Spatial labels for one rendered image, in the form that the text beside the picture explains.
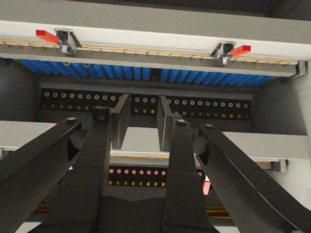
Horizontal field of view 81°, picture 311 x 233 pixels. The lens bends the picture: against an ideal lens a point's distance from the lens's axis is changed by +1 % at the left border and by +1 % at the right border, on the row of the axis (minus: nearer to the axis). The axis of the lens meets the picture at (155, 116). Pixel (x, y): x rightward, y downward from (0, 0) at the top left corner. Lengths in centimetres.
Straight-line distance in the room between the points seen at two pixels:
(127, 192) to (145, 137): 30
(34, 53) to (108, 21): 15
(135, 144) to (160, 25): 20
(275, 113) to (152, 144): 32
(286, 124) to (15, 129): 54
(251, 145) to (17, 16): 44
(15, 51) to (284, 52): 48
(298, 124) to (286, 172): 11
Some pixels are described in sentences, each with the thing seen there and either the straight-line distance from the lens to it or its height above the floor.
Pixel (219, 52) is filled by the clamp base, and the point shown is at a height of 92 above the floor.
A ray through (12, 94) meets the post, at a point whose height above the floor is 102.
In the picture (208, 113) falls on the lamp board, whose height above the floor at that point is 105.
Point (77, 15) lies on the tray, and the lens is 35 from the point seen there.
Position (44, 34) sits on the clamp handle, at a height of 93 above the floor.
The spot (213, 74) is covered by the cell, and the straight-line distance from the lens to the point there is 41.
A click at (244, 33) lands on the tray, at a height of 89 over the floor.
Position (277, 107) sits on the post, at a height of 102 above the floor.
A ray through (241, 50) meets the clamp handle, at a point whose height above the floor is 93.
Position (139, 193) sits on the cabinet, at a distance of 60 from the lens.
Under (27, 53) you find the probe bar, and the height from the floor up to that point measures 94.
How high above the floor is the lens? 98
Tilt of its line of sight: 10 degrees up
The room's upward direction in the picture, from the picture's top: 176 degrees counter-clockwise
